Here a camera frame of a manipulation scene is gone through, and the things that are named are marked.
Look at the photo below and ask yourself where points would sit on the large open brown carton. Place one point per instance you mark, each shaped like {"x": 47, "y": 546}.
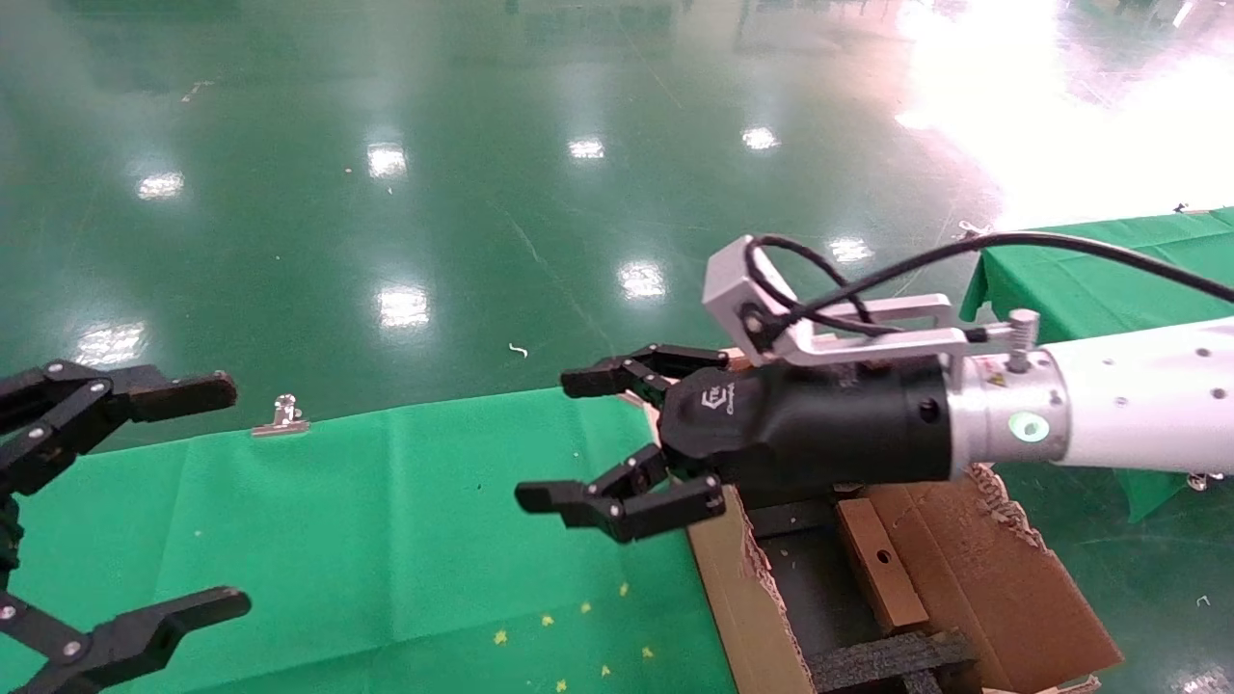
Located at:
{"x": 1003, "y": 588}

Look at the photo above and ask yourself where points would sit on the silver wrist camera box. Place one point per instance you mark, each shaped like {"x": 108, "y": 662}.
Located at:
{"x": 733, "y": 284}

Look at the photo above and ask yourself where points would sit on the green cloth side table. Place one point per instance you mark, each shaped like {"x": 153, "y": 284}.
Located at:
{"x": 1080, "y": 289}

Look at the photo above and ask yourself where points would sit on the large green table cloth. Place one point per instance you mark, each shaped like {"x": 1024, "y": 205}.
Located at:
{"x": 337, "y": 520}

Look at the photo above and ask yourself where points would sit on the silver camera mount bracket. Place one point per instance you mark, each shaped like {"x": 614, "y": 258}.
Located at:
{"x": 897, "y": 345}

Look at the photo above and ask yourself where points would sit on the silver metal binder clip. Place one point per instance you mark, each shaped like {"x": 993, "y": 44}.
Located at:
{"x": 281, "y": 419}
{"x": 1205, "y": 479}
{"x": 1184, "y": 208}

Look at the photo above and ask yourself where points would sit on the small brown cardboard box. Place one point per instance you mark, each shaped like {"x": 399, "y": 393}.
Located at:
{"x": 882, "y": 569}

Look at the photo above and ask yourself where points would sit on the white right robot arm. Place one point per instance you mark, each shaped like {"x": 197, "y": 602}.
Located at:
{"x": 1138, "y": 400}

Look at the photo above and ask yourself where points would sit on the black foam insert strip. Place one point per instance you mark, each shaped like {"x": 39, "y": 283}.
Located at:
{"x": 887, "y": 665}

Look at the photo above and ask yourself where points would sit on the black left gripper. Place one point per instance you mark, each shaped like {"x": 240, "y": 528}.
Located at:
{"x": 8, "y": 540}

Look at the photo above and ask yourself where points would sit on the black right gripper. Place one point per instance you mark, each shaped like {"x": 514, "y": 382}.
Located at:
{"x": 819, "y": 429}

